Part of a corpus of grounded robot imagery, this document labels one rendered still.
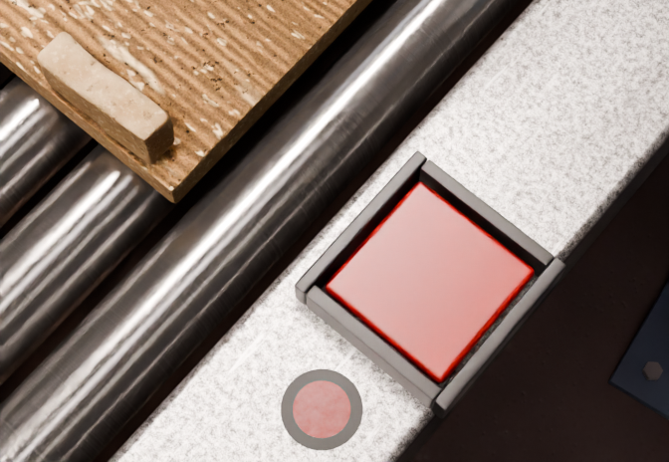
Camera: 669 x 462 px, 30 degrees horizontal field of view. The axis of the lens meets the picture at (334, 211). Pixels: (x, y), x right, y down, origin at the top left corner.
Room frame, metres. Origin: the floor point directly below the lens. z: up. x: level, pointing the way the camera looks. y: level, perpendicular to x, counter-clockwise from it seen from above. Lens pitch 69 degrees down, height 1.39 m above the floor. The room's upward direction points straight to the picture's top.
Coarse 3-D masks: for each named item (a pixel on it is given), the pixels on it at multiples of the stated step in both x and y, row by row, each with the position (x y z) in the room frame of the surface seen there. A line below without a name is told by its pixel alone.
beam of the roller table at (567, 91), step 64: (576, 0) 0.29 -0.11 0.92; (640, 0) 0.29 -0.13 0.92; (512, 64) 0.25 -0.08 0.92; (576, 64) 0.25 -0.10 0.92; (640, 64) 0.25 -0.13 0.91; (448, 128) 0.22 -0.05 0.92; (512, 128) 0.22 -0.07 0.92; (576, 128) 0.22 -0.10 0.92; (640, 128) 0.22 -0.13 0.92; (512, 192) 0.19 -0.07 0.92; (576, 192) 0.19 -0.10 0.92; (576, 256) 0.18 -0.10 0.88; (256, 320) 0.14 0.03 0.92; (320, 320) 0.14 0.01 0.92; (192, 384) 0.11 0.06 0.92; (256, 384) 0.11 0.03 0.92; (384, 384) 0.11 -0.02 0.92; (128, 448) 0.09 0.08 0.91; (192, 448) 0.09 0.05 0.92; (256, 448) 0.09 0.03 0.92; (384, 448) 0.09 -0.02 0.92
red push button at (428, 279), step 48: (432, 192) 0.19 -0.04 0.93; (384, 240) 0.17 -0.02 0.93; (432, 240) 0.17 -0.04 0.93; (480, 240) 0.17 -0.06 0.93; (336, 288) 0.15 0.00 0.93; (384, 288) 0.15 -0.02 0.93; (432, 288) 0.15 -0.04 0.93; (480, 288) 0.15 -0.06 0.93; (384, 336) 0.13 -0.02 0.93; (432, 336) 0.13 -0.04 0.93; (480, 336) 0.13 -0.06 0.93
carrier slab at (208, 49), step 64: (0, 0) 0.27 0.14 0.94; (64, 0) 0.27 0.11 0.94; (128, 0) 0.27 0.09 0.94; (192, 0) 0.27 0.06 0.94; (256, 0) 0.27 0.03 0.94; (320, 0) 0.27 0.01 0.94; (128, 64) 0.24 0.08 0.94; (192, 64) 0.24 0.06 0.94; (256, 64) 0.24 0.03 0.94; (192, 128) 0.21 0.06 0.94
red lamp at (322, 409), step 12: (312, 384) 0.11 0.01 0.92; (324, 384) 0.11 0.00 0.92; (300, 396) 0.11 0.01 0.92; (312, 396) 0.11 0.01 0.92; (324, 396) 0.11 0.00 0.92; (336, 396) 0.11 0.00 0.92; (300, 408) 0.10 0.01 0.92; (312, 408) 0.10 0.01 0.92; (324, 408) 0.10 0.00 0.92; (336, 408) 0.10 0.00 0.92; (348, 408) 0.10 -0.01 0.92; (300, 420) 0.10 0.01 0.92; (312, 420) 0.10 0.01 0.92; (324, 420) 0.10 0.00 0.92; (336, 420) 0.10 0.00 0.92; (312, 432) 0.09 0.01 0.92; (324, 432) 0.09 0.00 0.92; (336, 432) 0.09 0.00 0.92
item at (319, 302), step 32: (416, 160) 0.20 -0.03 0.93; (384, 192) 0.19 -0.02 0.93; (448, 192) 0.19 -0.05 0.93; (352, 224) 0.17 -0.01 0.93; (480, 224) 0.18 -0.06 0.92; (512, 224) 0.17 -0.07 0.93; (320, 256) 0.16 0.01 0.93; (544, 256) 0.16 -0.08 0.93; (320, 288) 0.15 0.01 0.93; (544, 288) 0.15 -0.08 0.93; (352, 320) 0.13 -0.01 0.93; (512, 320) 0.13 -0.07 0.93; (384, 352) 0.12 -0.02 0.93; (480, 352) 0.12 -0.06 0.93; (416, 384) 0.11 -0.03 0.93; (448, 384) 0.11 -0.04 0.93
